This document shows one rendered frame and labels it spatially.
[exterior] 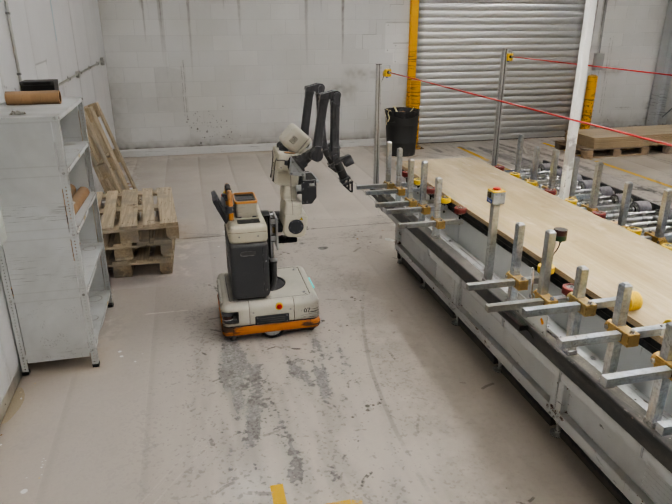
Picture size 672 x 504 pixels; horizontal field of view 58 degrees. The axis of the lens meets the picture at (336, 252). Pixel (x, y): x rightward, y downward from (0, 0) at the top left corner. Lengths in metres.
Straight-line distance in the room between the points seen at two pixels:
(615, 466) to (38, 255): 3.19
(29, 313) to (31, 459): 0.93
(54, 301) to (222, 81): 6.55
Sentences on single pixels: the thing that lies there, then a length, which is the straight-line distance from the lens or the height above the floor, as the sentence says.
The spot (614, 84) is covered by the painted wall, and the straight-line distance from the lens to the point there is 12.54.
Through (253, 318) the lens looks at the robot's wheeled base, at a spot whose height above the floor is 0.17.
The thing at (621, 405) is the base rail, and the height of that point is 0.70.
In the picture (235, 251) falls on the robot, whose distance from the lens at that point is 3.91.
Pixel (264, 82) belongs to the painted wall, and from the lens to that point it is 10.00.
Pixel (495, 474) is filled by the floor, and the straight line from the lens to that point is 3.17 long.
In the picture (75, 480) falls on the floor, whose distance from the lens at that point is 3.29.
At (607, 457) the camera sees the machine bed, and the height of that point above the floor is 0.17.
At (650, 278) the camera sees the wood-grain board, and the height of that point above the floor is 0.90.
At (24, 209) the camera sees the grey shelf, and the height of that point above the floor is 1.05.
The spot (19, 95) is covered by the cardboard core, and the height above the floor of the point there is 1.61.
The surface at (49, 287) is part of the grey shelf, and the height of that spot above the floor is 0.57.
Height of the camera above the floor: 2.04
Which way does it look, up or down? 21 degrees down
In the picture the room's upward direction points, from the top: straight up
